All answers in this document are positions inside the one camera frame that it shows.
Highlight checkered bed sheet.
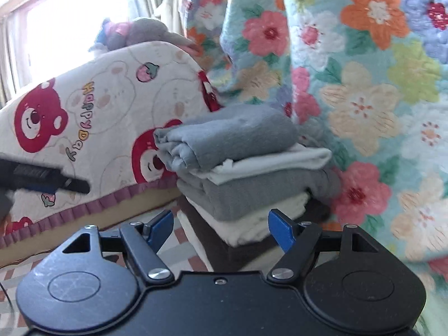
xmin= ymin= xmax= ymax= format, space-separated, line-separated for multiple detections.
xmin=0 ymin=206 xmax=214 ymax=336

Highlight dark brown folded garment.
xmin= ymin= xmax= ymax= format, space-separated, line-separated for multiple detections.
xmin=178 ymin=197 xmax=330 ymax=272

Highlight bear print headboard cover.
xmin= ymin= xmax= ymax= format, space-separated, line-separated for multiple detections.
xmin=1 ymin=42 xmax=220 ymax=247

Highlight floral quilted blanket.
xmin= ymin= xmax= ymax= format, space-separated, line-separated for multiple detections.
xmin=179 ymin=0 xmax=447 ymax=335

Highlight grey sweatpants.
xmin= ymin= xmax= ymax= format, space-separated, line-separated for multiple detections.
xmin=153 ymin=104 xmax=298 ymax=172

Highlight grey plush toy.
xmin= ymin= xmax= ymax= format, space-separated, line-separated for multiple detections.
xmin=90 ymin=17 xmax=200 ymax=55

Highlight light grey folded garment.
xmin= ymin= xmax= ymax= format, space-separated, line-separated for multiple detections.
xmin=190 ymin=143 xmax=333 ymax=185

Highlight beige folded garment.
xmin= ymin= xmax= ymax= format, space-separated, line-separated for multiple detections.
xmin=187 ymin=193 xmax=310 ymax=247

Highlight dark grey folded garment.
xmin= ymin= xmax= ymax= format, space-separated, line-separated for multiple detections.
xmin=177 ymin=169 xmax=341 ymax=221

